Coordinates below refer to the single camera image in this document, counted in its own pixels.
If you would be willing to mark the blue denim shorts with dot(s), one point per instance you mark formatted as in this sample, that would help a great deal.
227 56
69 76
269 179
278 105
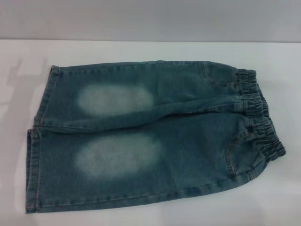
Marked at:
178 146

